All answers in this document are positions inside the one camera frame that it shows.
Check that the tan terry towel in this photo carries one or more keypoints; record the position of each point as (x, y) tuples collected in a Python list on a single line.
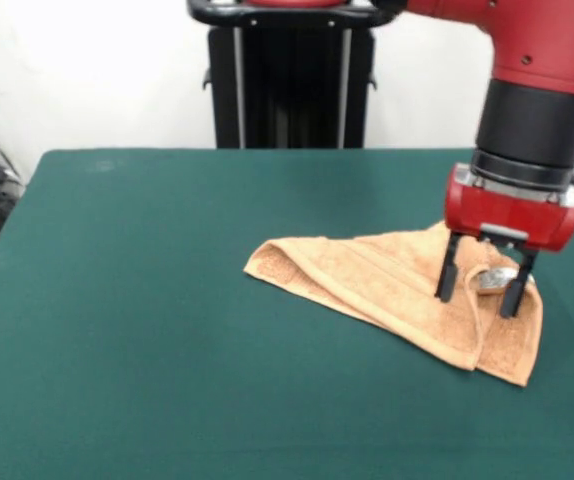
[(392, 290)]

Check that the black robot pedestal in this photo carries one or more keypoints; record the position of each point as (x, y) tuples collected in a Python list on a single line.
[(287, 85)]

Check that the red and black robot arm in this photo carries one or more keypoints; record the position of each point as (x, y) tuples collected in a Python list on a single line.
[(537, 110)]

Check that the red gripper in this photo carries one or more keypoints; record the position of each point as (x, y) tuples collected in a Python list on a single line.
[(507, 215)]

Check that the dark green table cloth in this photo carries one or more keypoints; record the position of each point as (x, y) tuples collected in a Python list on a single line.
[(117, 300)]

